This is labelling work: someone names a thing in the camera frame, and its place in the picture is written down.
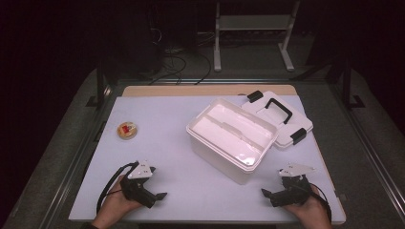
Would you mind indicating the white table mat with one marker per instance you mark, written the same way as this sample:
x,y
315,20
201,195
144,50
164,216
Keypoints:
x,y
168,165

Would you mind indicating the white metal stand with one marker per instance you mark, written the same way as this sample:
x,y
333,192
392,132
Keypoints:
x,y
254,23

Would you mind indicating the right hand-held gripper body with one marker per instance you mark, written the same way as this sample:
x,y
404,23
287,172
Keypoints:
x,y
293,192

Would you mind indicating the white plastic storage box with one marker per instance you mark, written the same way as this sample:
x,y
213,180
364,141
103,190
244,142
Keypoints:
x,y
229,140

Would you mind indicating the person's left hand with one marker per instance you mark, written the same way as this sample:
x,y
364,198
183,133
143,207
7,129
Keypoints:
x,y
114,205

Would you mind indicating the person's right hand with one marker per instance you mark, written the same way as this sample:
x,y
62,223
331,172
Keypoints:
x,y
310,213

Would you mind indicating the round tan packet red label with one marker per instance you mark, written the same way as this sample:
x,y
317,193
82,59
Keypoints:
x,y
126,130

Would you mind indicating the black metal post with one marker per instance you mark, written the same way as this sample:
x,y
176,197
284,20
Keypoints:
x,y
347,86
100,82

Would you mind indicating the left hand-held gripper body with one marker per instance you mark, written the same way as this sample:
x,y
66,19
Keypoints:
x,y
140,171

